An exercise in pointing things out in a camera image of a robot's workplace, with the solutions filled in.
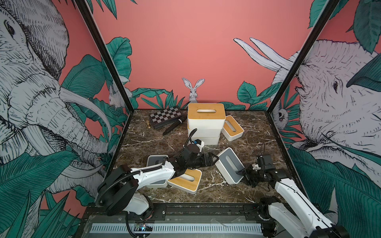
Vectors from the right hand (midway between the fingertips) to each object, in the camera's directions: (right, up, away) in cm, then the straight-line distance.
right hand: (236, 171), depth 81 cm
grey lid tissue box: (-4, +4, +1) cm, 6 cm away
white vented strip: (-31, -24, -11) cm, 41 cm away
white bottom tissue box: (-14, +17, +12) cm, 25 cm away
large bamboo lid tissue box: (-17, +31, -1) cm, 35 cm away
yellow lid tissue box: (-17, +21, +7) cm, 28 cm away
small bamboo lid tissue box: (+3, +22, +24) cm, 33 cm away
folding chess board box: (-46, +32, +31) cm, 64 cm away
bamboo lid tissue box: (-27, -6, -1) cm, 28 cm away
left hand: (-12, +7, -3) cm, 14 cm away
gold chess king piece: (-58, +25, +27) cm, 69 cm away
